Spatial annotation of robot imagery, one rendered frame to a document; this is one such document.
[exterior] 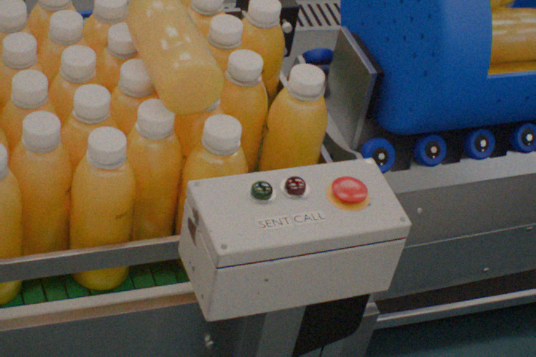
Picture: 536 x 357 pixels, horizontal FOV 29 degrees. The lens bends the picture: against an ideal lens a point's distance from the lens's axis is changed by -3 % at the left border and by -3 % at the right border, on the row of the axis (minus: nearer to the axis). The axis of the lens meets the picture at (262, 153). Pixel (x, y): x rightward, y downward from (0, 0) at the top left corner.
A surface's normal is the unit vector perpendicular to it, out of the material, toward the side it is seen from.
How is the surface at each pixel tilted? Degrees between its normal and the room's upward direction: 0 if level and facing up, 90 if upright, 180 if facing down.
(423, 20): 90
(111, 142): 0
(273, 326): 90
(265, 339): 90
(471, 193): 71
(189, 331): 90
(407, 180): 52
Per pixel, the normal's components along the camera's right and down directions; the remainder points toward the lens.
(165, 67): -0.60, -0.39
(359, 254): 0.33, 0.65
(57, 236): 0.61, 0.59
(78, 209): -0.62, 0.44
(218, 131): 0.15, -0.75
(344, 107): -0.93, 0.11
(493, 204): 0.36, 0.37
